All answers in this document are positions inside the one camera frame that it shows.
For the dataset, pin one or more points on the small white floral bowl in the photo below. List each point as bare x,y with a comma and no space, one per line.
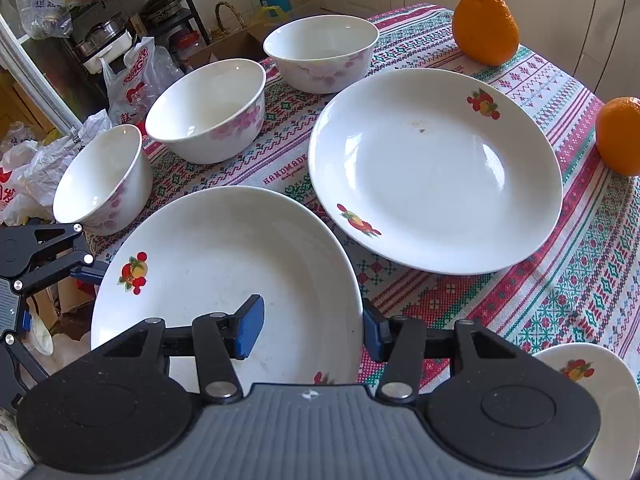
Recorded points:
107,184

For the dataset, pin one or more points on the white plate with fruit print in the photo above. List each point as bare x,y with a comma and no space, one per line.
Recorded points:
209,251

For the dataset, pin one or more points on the black metal kitchen rack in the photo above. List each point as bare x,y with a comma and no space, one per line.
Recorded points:
62,60

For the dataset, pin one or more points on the red white plastic bag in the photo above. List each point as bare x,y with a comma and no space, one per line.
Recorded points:
149,71

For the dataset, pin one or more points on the far white floral bowl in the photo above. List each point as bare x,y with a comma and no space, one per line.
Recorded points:
323,54

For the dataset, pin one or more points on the patterned red green tablecloth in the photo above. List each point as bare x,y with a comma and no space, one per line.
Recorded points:
583,286

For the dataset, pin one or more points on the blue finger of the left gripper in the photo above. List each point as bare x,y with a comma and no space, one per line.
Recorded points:
92,275

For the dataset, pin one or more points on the bumpy top orange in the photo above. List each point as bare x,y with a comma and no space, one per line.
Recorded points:
486,31

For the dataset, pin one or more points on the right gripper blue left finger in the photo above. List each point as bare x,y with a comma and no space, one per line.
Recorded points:
220,338

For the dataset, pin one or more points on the orange with green leaf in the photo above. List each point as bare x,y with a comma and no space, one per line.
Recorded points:
618,135

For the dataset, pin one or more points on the large white floral bowl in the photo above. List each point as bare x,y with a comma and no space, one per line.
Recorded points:
213,113

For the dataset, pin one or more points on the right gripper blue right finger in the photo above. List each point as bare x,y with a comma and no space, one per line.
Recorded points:
399,344

